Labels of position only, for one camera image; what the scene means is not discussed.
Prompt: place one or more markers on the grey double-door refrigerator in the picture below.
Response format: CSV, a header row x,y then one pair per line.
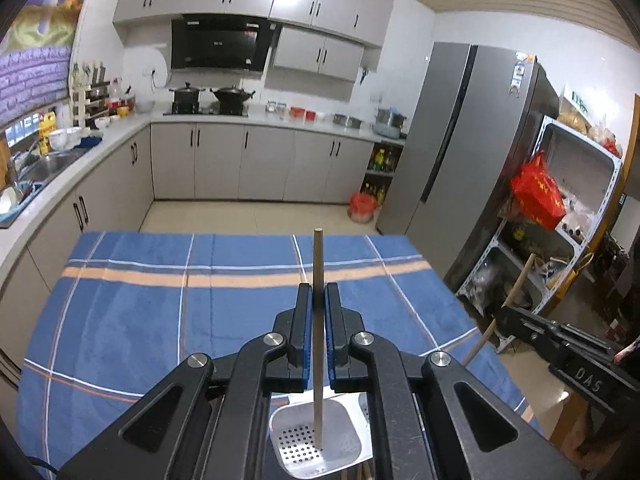
x,y
477,120

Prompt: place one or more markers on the black range hood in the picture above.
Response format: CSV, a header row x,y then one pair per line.
x,y
220,42

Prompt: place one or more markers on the stainless kitchen sink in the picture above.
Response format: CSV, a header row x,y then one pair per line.
x,y
29,167

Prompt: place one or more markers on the landscape window blind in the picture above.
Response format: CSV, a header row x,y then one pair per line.
x,y
35,57

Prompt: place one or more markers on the grey lower cabinets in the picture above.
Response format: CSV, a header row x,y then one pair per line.
x,y
140,161

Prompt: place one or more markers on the black wok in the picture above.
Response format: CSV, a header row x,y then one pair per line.
x,y
231,100

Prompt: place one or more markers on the white metal storage shelf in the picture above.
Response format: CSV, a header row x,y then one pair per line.
x,y
543,238

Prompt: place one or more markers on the black cooking pot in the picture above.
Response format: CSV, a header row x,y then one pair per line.
x,y
186,100

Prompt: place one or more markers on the steel steamer pot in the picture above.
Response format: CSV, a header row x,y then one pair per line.
x,y
388,122

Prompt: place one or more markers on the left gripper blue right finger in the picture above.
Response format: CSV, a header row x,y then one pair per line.
x,y
430,418

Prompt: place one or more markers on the wooden chopstick one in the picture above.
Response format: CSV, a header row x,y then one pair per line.
x,y
317,334

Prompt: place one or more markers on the wooden chopstick two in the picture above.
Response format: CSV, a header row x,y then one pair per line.
x,y
517,286

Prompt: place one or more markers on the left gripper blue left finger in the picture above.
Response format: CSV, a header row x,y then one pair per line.
x,y
207,419

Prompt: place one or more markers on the red plastic bag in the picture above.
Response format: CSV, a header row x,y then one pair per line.
x,y
536,193

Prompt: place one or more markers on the white two-compartment utensil holder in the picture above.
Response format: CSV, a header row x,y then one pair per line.
x,y
307,449

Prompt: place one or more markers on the red waste bin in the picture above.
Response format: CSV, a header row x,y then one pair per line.
x,y
362,207

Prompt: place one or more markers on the blue plaid tablecloth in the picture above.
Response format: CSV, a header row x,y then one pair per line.
x,y
129,307

